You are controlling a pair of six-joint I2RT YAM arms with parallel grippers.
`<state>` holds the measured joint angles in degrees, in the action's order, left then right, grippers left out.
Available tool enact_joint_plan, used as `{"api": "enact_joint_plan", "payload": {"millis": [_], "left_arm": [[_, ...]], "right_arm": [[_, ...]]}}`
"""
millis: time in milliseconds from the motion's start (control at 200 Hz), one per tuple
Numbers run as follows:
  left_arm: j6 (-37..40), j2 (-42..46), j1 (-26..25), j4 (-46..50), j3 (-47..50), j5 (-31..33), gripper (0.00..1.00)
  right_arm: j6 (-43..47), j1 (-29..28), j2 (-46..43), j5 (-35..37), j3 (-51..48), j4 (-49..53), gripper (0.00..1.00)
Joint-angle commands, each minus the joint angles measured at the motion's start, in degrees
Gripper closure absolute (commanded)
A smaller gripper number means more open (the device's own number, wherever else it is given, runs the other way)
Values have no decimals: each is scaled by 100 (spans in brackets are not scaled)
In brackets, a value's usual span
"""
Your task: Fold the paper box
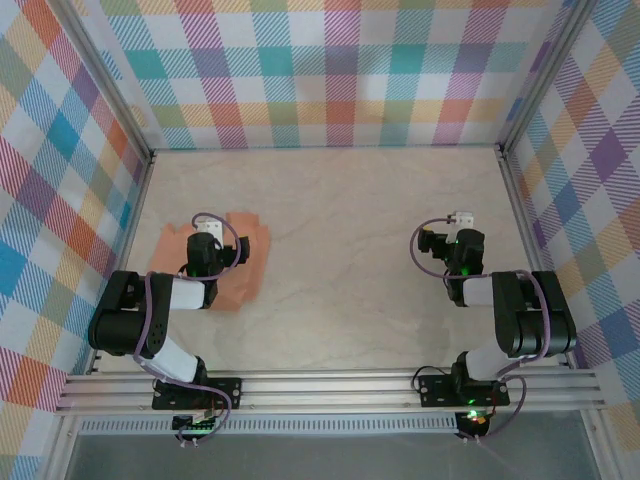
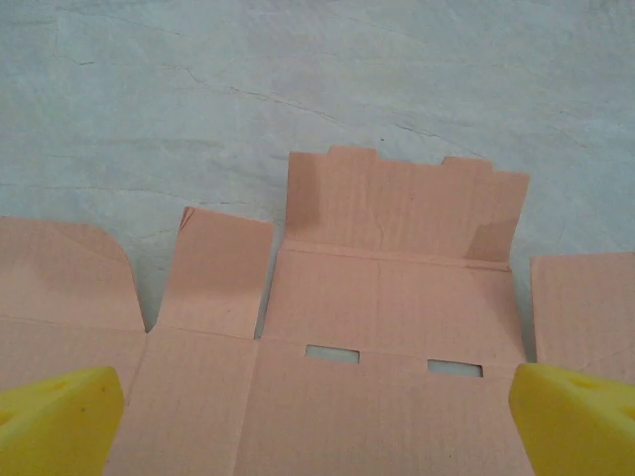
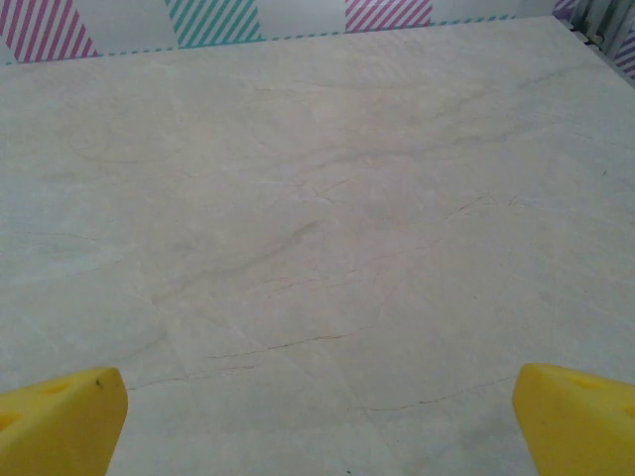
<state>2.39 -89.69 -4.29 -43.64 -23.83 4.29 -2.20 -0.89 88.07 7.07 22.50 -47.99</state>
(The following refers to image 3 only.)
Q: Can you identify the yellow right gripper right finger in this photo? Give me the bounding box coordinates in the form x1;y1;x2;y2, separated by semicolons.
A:
513;362;635;476

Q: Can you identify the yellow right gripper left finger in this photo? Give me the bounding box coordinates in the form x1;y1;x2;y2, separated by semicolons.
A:
0;366;129;476

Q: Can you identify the aluminium frame corner post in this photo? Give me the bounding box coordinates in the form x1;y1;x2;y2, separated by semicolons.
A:
574;0;635;54

